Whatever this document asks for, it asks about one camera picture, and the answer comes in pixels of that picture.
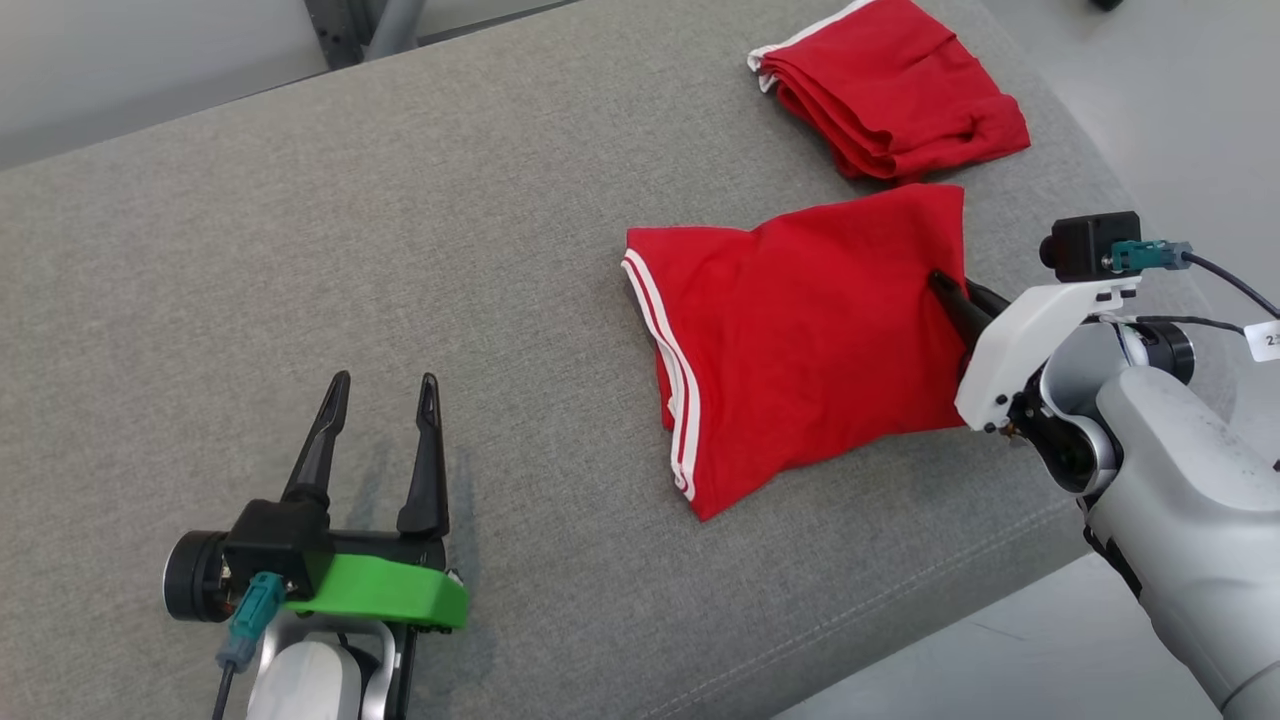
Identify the perforated metal bracket plate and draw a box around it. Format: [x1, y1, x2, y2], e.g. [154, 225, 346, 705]
[303, 0, 367, 70]

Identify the red white basketball jersey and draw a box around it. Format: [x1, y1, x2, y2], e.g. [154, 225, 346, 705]
[622, 183, 991, 521]

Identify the red shorts white stripe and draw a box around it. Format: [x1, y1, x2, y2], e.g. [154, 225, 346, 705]
[747, 0, 1031, 186]

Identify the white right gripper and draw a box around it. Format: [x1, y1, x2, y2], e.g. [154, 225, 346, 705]
[930, 270, 1141, 433]

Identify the left camera cable teal plug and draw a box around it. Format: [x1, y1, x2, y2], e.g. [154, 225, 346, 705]
[210, 572, 288, 720]

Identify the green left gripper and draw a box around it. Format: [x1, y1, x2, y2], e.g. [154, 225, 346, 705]
[282, 371, 471, 631]

